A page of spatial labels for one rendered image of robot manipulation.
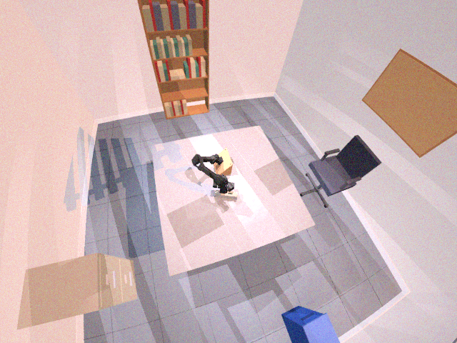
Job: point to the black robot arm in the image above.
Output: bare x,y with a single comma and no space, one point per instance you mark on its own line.
220,180

